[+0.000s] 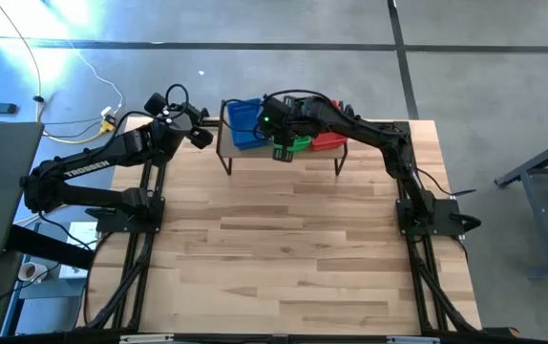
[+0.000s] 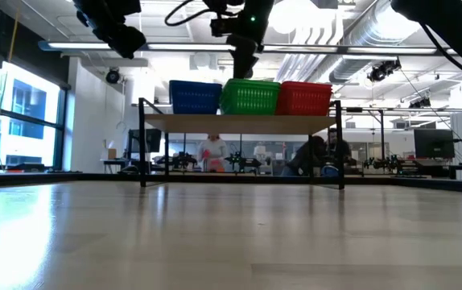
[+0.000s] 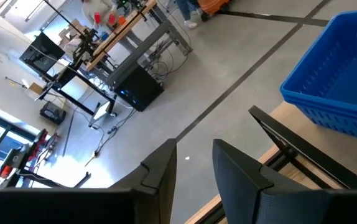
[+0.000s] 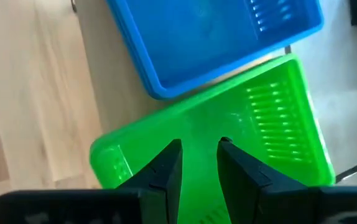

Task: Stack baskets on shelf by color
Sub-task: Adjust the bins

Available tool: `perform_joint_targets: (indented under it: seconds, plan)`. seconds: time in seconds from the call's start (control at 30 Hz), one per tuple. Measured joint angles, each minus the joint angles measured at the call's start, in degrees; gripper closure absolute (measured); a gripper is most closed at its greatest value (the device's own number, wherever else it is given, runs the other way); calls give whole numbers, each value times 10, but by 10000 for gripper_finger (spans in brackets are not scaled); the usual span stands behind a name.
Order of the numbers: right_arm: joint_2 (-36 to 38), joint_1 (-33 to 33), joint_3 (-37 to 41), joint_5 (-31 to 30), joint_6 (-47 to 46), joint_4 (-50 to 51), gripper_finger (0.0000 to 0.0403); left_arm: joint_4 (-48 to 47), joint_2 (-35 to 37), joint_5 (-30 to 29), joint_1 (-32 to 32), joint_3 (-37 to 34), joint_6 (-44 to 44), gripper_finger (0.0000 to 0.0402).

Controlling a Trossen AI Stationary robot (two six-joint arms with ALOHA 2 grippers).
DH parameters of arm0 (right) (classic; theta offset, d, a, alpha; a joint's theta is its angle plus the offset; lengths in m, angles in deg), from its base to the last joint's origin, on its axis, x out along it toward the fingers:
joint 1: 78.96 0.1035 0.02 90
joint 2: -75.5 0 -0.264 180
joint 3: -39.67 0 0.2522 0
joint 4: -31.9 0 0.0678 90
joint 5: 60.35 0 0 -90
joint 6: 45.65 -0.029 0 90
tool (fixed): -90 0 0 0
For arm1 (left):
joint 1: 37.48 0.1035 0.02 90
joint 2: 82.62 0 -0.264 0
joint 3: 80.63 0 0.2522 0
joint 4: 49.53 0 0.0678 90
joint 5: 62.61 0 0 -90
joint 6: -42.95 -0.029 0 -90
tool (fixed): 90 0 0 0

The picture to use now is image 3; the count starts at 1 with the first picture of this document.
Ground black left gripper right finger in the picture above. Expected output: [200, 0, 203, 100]
[212, 139, 332, 224]

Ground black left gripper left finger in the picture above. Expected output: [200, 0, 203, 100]
[108, 138, 178, 224]

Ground white panel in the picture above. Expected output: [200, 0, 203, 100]
[88, 101, 117, 121]

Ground black computer tower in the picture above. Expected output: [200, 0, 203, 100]
[113, 64, 165, 113]

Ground black case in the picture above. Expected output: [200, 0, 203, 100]
[39, 101, 67, 126]

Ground red and black equipment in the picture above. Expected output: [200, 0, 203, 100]
[0, 129, 60, 187]

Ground wood-top workbench grey legs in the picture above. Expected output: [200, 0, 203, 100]
[85, 0, 194, 90]

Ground cardboard box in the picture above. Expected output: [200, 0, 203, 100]
[22, 81, 45, 100]

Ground black computer monitor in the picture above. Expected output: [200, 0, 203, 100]
[19, 31, 66, 75]

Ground person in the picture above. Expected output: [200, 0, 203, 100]
[81, 0, 118, 19]
[174, 0, 203, 30]

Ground orange cart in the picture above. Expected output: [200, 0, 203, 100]
[197, 0, 231, 17]

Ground black floor cables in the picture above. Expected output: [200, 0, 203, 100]
[83, 107, 137, 167]
[147, 40, 195, 82]

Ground black desk frame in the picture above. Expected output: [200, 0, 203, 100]
[35, 67, 119, 118]

